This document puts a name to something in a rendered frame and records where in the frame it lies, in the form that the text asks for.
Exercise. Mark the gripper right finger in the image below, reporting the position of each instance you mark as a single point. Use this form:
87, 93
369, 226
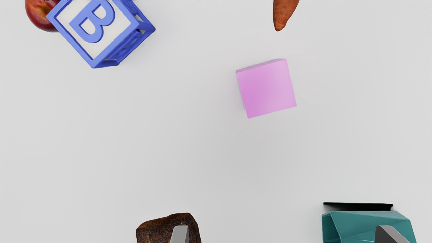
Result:
388, 235

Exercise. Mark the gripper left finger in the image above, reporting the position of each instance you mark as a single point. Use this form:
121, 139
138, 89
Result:
180, 235

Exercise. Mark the teal faceted mug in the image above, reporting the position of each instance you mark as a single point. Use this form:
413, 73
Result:
351, 226

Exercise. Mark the brown rough rock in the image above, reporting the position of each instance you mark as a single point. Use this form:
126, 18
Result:
156, 228

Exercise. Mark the pink cube block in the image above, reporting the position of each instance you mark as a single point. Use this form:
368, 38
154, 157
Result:
266, 88

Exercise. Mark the blue letter block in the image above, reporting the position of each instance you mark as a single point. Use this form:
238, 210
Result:
101, 32

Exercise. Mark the orange sweet potato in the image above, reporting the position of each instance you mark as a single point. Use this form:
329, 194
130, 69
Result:
282, 12

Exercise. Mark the red apple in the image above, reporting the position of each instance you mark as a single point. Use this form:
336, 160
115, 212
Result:
36, 14

